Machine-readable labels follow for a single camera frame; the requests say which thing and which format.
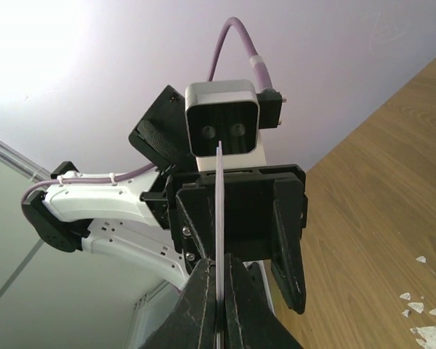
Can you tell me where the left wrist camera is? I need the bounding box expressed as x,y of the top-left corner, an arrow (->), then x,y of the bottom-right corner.
185,79 -> 286,172

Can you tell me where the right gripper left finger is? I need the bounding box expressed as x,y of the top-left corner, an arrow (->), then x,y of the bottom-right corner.
143,260 -> 217,349

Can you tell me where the enclosure aluminium frame post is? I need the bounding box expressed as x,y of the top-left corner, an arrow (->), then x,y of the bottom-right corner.
0,141 -> 50,182

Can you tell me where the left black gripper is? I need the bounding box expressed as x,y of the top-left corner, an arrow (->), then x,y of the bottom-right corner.
165,163 -> 310,316

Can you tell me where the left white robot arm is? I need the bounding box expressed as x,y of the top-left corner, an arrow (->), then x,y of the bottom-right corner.
21,80 -> 308,313

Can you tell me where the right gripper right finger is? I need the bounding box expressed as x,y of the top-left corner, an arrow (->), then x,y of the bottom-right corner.
224,254 -> 301,349

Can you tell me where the white blossom card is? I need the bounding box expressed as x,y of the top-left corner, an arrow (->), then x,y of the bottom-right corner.
215,141 -> 225,348

